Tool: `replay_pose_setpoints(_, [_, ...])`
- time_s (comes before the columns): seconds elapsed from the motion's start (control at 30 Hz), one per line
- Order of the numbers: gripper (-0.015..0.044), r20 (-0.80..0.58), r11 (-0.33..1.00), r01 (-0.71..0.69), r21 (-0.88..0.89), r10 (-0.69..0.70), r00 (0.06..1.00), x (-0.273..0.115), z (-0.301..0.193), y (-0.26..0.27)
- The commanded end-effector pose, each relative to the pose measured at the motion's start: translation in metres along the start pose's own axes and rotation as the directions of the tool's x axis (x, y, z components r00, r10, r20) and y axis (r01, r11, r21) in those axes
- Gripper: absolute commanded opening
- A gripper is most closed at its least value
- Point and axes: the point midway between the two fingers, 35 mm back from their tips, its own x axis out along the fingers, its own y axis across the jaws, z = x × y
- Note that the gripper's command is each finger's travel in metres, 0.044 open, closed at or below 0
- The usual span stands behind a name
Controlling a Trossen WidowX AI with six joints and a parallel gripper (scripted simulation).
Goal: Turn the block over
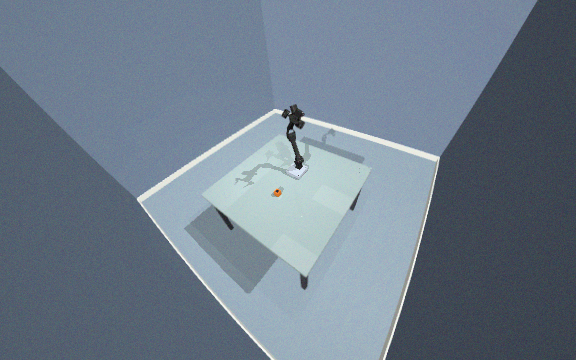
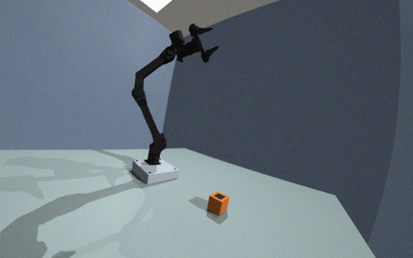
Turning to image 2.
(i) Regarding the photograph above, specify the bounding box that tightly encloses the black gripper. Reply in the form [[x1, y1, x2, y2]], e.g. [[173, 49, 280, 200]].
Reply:
[[184, 23, 219, 62]]

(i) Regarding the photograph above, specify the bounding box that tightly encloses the orange block with black square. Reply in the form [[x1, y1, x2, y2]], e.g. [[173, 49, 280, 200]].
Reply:
[[207, 191, 229, 215]]

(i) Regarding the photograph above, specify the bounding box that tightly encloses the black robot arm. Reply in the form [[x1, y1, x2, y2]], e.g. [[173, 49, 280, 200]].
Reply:
[[132, 30, 189, 166]]

